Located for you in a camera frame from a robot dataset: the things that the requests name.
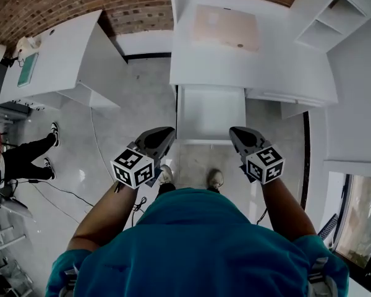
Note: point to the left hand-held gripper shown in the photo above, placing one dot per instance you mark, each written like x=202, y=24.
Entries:
x=133, y=169

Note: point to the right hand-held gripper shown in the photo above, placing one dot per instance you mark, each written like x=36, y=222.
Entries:
x=266, y=167

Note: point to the person's right forearm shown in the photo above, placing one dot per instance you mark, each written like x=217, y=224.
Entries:
x=286, y=210

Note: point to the person's left forearm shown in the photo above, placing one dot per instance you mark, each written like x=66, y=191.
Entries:
x=105, y=215

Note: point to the white desk with hutch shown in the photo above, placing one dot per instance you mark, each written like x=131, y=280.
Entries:
x=281, y=70

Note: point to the plain white side desk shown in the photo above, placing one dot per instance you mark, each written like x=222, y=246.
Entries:
x=62, y=57

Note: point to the person's left white shoe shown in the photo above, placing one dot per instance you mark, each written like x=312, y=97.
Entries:
x=166, y=173

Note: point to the person's white shoe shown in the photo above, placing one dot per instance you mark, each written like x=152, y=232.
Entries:
x=214, y=178
x=166, y=173

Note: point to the person's right white shoe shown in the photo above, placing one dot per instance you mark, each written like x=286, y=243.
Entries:
x=214, y=178

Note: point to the person in teal shirt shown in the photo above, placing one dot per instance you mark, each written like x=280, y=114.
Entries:
x=198, y=252

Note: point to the black keyboard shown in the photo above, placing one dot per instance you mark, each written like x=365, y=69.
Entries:
x=328, y=227

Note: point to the black framed window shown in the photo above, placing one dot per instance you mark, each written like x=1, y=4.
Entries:
x=361, y=221

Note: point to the green book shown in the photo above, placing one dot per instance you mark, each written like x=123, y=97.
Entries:
x=28, y=70

